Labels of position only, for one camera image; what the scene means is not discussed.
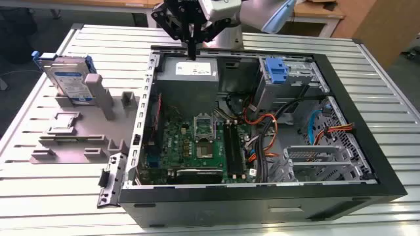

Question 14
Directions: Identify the wooden desk with white frame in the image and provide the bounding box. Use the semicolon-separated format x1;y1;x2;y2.
48;0;346;37

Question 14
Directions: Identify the grey parts rack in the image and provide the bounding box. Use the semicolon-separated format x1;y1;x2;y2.
29;73;141;164

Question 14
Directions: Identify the orange wire bundle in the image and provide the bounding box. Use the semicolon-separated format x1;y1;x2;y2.
242;113;280;158

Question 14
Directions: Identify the thin red wire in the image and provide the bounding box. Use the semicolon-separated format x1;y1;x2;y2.
149;93;164;146

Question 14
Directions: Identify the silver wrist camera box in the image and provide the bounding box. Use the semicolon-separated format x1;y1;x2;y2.
198;0;242;25

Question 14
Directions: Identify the black PC case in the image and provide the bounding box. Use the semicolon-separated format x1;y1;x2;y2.
117;45;408;228

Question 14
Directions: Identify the CPU socket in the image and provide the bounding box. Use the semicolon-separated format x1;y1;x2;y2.
194;140;217;159

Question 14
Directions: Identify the black cable bundle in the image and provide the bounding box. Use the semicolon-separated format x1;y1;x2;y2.
253;94;329;184

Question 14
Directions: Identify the black office chair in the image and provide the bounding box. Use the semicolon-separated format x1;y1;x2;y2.
0;7;37;64

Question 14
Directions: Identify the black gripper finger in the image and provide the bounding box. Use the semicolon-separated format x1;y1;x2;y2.
192;19;230;61
150;3;193;61

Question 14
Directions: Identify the grey metal disk bay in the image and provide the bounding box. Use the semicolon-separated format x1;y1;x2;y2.
281;145;365;182

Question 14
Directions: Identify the metal socket cover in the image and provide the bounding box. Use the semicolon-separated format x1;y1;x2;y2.
193;113;217;141

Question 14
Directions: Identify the grey power supply unit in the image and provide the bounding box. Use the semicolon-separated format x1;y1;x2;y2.
153;57;220;118

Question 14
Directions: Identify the silver CPU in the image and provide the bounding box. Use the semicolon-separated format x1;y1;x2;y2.
53;115;74;128

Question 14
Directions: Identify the orange power wire with connector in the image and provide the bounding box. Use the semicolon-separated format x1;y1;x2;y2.
313;122;357;146

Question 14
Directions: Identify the green motherboard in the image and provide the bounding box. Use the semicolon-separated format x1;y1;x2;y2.
140;115;260;185

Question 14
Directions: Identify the grey metal drive cage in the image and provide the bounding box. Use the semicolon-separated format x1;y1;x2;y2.
253;56;329;116

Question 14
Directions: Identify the blue plastic drive latch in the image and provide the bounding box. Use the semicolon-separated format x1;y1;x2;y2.
265;58;289;84

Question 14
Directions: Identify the hard disk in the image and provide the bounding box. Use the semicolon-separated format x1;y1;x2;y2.
30;51;96;106

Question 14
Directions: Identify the black RAM slot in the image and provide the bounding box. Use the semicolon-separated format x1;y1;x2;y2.
232;119;248;180
222;119;237;180

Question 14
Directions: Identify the black graphics card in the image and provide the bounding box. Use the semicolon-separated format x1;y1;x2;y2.
165;168;222;185

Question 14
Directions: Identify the blue data wire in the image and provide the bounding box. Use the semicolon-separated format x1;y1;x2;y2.
306;109;321;146

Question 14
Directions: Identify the grey hinged slot bracket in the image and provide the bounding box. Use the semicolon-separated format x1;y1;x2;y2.
96;152;128;209

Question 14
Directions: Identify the green RAM stick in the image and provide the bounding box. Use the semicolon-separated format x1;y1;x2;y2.
53;137;88;143

